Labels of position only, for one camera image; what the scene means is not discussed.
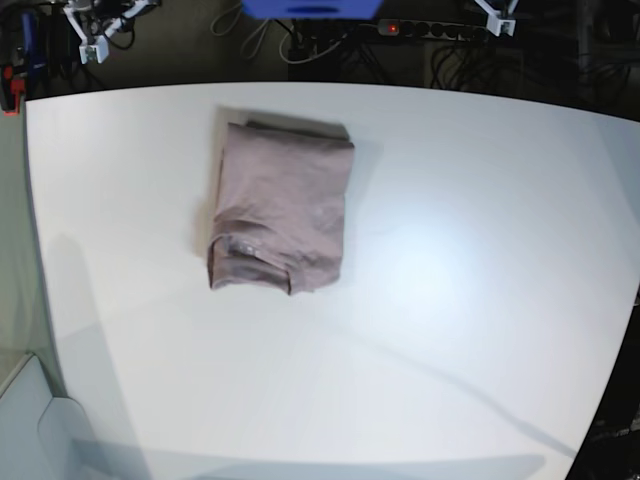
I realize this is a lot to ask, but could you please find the black power strip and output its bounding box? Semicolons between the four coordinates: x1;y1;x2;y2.
375;19;488;43

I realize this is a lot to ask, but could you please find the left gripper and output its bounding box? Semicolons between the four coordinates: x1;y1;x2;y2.
475;0;519;23

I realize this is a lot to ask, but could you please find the blue plastic box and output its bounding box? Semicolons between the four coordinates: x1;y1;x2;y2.
242;0;382;20

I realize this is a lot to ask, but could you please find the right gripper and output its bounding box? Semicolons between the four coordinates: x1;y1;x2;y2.
63;0;162;48

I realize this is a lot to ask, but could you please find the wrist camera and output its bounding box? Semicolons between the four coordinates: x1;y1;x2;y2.
486;15;516;37
79;38;109;64

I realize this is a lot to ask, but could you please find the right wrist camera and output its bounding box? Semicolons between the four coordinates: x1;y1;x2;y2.
79;38;109;64

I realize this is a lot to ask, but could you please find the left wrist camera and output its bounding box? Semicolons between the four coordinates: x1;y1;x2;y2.
486;15;516;37

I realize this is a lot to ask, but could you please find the mauve t-shirt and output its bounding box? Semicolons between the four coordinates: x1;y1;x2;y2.
207;122;355;295

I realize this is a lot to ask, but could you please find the red and black clamp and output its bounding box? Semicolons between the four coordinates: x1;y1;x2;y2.
1;63;26;116

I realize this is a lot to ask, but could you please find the grey rounded bin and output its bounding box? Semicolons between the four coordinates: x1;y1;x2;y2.
1;356;104;479

